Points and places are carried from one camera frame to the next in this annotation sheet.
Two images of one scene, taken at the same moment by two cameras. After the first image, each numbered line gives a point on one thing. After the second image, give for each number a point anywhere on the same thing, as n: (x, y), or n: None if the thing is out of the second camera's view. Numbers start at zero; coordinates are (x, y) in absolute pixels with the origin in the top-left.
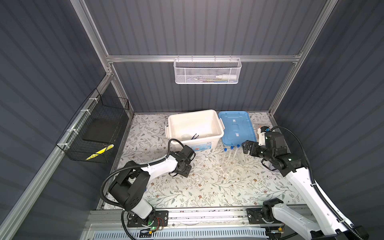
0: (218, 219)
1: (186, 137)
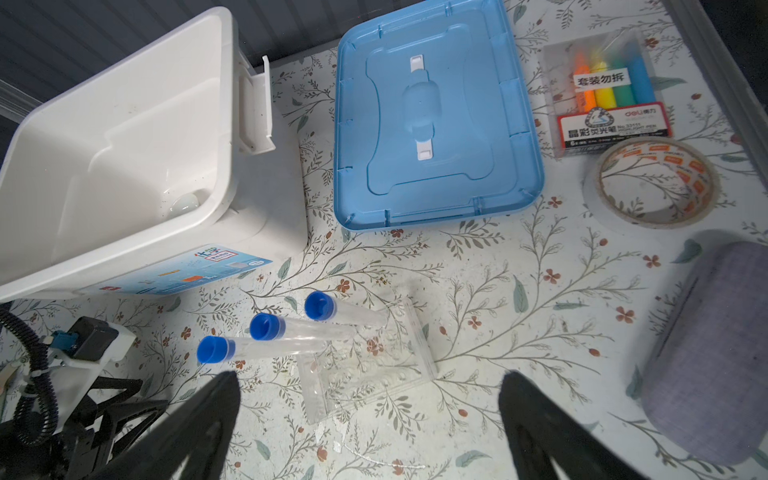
0: None
1: (183, 205)
